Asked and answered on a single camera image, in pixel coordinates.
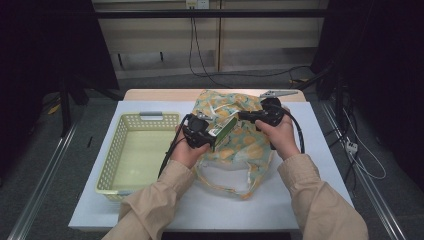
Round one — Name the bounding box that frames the orange print fabric bag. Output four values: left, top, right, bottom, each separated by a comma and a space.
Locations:
191, 89, 284, 201

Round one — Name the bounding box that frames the white cable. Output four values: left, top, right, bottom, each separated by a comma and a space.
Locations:
343, 108, 388, 181

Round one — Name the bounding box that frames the black metal stand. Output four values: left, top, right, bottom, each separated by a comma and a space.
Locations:
296, 63, 348, 134
58, 74, 121, 138

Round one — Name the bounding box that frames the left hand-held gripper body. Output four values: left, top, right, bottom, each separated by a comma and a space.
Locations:
181, 110, 216, 150

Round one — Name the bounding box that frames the white foam board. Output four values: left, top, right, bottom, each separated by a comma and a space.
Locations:
68, 100, 355, 233

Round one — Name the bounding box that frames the white wall socket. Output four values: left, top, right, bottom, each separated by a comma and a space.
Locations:
185, 0, 210, 10

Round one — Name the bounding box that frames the aluminium floor rail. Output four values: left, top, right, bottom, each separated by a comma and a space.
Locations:
7, 121, 81, 240
318, 99, 408, 240

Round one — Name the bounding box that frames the person's left hand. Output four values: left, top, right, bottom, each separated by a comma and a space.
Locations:
169, 124, 212, 169

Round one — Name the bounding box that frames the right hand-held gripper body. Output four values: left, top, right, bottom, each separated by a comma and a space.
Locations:
254, 89, 299, 128

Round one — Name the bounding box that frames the cream perforated plastic basket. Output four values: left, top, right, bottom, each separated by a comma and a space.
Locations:
95, 111, 181, 202

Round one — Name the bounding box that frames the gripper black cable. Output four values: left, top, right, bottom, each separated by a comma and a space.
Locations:
157, 114, 188, 179
279, 105, 306, 155

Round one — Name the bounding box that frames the black power cable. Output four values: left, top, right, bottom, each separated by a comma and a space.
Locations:
192, 16, 313, 78
188, 8, 234, 89

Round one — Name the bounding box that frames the person's right hand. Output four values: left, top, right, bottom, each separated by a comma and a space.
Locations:
254, 106, 301, 162

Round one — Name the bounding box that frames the white power strip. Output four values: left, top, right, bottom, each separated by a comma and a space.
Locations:
345, 140, 359, 155

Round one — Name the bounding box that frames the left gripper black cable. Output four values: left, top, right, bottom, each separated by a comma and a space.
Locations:
157, 114, 188, 179

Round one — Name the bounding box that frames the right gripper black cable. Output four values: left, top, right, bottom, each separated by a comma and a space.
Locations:
279, 105, 306, 155

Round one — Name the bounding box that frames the black curtain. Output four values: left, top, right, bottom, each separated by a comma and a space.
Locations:
311, 0, 424, 188
0, 0, 119, 168

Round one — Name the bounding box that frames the long green and white box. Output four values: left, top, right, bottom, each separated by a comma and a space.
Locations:
208, 116, 239, 153

